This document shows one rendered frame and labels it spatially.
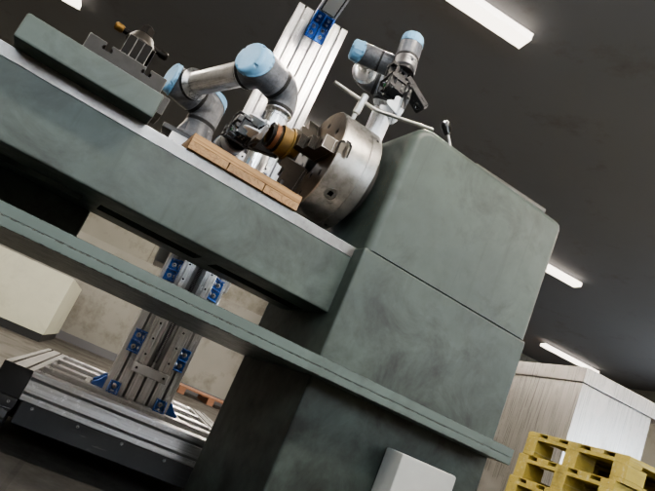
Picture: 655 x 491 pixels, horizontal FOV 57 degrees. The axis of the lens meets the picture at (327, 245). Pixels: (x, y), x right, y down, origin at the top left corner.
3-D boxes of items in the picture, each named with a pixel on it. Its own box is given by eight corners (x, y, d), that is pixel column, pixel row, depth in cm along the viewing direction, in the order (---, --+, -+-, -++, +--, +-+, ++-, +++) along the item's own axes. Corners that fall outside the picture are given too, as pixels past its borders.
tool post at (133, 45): (134, 90, 162) (151, 59, 165) (138, 81, 155) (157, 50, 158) (107, 73, 159) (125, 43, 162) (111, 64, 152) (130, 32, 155)
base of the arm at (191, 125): (169, 140, 235) (180, 119, 238) (205, 160, 239) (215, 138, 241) (173, 129, 221) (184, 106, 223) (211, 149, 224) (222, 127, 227)
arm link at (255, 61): (181, 114, 232) (284, 96, 197) (151, 90, 221) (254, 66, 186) (193, 89, 236) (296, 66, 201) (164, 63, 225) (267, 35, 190)
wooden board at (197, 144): (246, 224, 181) (251, 212, 182) (295, 210, 149) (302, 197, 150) (155, 172, 170) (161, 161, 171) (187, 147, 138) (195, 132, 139)
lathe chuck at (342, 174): (294, 218, 189) (342, 131, 192) (332, 228, 160) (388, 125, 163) (270, 205, 186) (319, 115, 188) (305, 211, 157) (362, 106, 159)
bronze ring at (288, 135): (294, 136, 176) (267, 122, 171) (309, 131, 167) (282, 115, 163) (284, 166, 174) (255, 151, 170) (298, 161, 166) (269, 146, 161)
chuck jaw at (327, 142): (329, 155, 172) (351, 144, 161) (324, 169, 170) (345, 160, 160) (297, 133, 168) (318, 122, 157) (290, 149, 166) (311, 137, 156)
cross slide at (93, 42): (126, 138, 172) (134, 125, 173) (158, 96, 134) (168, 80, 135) (64, 103, 165) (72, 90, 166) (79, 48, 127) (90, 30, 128)
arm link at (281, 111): (291, 92, 216) (235, 211, 202) (272, 71, 208) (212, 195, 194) (315, 89, 208) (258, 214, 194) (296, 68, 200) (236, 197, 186)
